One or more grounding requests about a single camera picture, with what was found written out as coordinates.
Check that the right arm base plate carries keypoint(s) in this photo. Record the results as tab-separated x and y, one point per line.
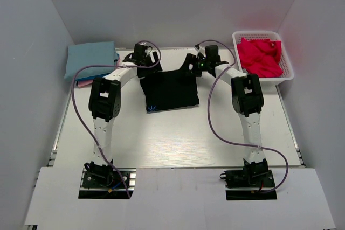
253	182

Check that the light blue folded t-shirt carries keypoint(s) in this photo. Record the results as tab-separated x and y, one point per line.
82	55

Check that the red t-shirt in basket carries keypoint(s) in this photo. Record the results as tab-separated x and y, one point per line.
261	57

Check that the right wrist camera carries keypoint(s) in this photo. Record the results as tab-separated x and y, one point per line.
200	49

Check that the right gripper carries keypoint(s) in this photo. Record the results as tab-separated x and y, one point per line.
192	58

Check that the black t-shirt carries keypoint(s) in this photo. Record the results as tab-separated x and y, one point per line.
168	90

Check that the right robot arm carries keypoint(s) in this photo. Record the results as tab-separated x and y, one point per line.
247	96

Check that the white plastic basket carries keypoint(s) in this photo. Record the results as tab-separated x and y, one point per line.
284	63

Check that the pink folded t-shirt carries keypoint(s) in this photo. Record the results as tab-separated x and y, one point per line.
81	84

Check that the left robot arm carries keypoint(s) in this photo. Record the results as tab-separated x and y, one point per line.
105	98

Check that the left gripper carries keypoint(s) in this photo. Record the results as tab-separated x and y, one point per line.
156	69

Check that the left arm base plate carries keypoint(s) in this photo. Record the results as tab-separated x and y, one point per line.
103	182

